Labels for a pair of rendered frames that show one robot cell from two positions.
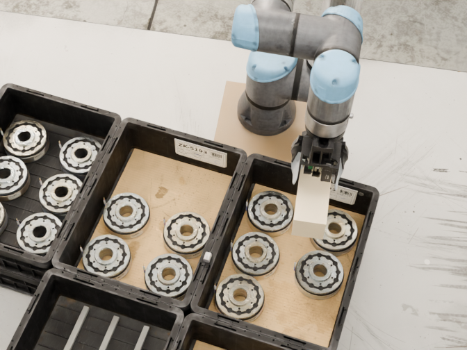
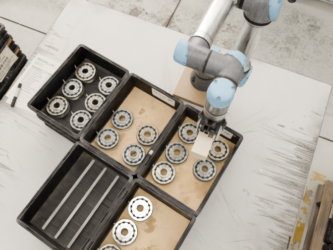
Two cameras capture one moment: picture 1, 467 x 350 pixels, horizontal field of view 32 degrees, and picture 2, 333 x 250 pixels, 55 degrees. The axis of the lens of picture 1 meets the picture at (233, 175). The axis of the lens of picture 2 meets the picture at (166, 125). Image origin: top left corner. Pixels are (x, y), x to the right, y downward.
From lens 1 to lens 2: 0.45 m
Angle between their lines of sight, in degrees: 13
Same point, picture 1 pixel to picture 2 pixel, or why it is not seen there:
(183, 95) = (167, 61)
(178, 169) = (152, 101)
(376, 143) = (253, 105)
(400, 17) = (289, 33)
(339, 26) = (232, 63)
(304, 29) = (211, 61)
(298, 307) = (190, 183)
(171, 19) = (182, 15)
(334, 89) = (217, 101)
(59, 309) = (82, 157)
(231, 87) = not seen: hidden behind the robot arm
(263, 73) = not seen: hidden behind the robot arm
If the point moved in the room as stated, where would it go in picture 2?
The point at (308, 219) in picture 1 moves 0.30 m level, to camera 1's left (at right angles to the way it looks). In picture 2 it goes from (198, 152) to (121, 131)
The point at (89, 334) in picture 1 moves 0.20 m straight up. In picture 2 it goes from (92, 173) to (81, 161)
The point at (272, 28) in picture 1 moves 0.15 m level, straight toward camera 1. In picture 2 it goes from (194, 57) to (178, 99)
